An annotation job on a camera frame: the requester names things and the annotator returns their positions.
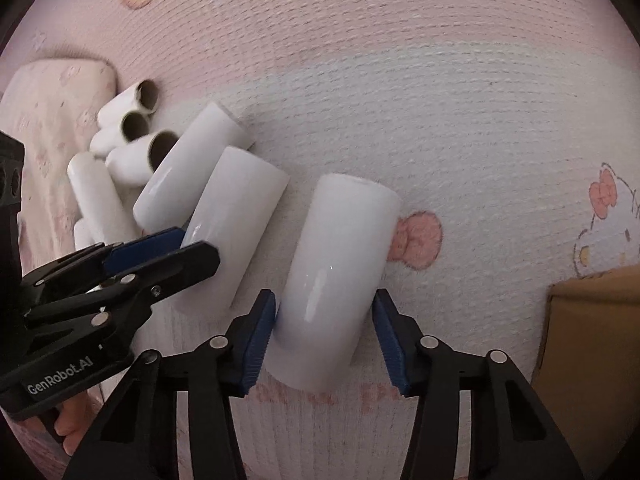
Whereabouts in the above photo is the pink printed waffle blanket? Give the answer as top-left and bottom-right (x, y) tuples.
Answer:
(0, 0), (640, 480)

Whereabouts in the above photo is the pile of white rolls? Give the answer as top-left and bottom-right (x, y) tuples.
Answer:
(67, 81), (252, 293)

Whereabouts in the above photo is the pink fleece blanket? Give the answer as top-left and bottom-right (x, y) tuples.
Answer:
(0, 59), (119, 466)

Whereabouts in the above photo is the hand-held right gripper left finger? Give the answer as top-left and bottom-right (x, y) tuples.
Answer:
(62, 289), (277, 480)

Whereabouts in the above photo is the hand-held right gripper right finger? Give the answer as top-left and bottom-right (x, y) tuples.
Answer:
(372, 288), (587, 480)

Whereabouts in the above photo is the person's left hand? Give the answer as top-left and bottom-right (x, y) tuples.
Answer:
(52, 396), (96, 454)

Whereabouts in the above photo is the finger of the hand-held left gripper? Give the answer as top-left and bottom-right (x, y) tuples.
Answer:
(22, 226), (187, 292)
(24, 240), (222, 352)

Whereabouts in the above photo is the brown cardboard box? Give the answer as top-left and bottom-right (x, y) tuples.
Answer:
(530, 265), (640, 466)

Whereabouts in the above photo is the large white bag roll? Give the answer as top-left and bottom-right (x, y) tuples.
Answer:
(172, 146), (291, 311)
(267, 172), (403, 393)

